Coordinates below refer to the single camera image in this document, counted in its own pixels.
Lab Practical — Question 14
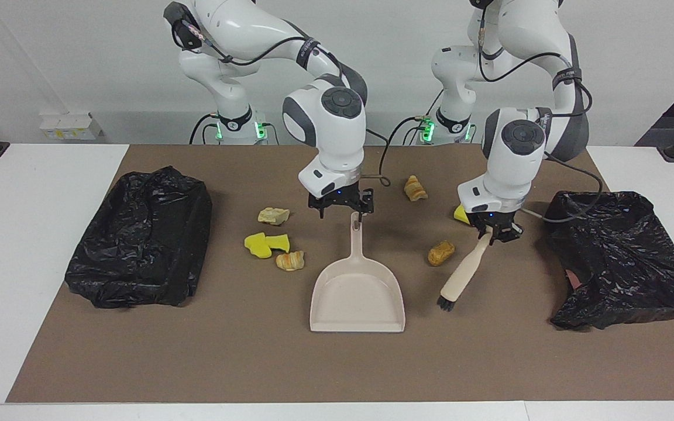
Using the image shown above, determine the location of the pale bread chunk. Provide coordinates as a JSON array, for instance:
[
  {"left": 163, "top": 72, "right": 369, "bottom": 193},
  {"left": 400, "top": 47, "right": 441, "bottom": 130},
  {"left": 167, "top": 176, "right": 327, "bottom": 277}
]
[{"left": 257, "top": 207, "right": 291, "bottom": 226}]

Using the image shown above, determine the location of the brown toy bread roll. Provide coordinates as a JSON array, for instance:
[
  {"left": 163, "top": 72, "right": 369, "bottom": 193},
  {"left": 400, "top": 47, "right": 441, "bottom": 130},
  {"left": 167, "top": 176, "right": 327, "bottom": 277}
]
[{"left": 428, "top": 240, "right": 456, "bottom": 267}]

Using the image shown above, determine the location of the beige hand brush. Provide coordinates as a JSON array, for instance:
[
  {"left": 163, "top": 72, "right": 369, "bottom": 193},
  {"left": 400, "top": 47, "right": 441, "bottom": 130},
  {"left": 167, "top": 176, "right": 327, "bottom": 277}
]
[{"left": 436, "top": 228, "right": 493, "bottom": 311}]

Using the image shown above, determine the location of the striped toy croissant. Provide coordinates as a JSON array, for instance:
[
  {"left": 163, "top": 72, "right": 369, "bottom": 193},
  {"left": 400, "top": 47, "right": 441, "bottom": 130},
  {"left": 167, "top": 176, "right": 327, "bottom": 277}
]
[
  {"left": 276, "top": 251, "right": 305, "bottom": 272},
  {"left": 403, "top": 175, "right": 429, "bottom": 202}
]

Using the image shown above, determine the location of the beige plastic dustpan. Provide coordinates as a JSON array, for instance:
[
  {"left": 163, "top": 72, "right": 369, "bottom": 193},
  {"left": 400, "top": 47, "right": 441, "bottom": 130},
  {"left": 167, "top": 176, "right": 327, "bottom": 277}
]
[{"left": 310, "top": 212, "right": 406, "bottom": 333}]

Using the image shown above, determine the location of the black bag over pink bin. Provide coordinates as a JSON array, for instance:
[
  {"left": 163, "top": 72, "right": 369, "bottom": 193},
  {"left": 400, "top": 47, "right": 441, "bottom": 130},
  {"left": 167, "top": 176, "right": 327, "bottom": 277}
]
[{"left": 544, "top": 191, "right": 674, "bottom": 332}]

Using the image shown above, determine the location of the black trash bag bin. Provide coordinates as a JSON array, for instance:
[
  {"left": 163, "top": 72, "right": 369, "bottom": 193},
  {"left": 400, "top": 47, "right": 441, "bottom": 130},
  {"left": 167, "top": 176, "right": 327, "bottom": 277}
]
[{"left": 65, "top": 166, "right": 213, "bottom": 309}]

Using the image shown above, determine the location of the brown table mat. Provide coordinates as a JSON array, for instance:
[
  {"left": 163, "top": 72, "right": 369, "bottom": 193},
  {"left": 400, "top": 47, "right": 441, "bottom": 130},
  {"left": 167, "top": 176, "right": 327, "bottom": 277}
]
[{"left": 6, "top": 144, "right": 674, "bottom": 403}]

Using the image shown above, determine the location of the black base power cable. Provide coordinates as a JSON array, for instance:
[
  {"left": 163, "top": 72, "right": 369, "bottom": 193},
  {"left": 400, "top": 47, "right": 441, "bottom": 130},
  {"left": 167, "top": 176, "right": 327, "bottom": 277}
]
[
  {"left": 190, "top": 114, "right": 222, "bottom": 145},
  {"left": 387, "top": 116, "right": 432, "bottom": 145}
]

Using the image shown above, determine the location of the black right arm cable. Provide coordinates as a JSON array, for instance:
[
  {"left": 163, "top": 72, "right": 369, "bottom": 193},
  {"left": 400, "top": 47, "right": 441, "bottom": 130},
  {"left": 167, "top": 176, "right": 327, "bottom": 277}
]
[{"left": 170, "top": 18, "right": 393, "bottom": 188}]

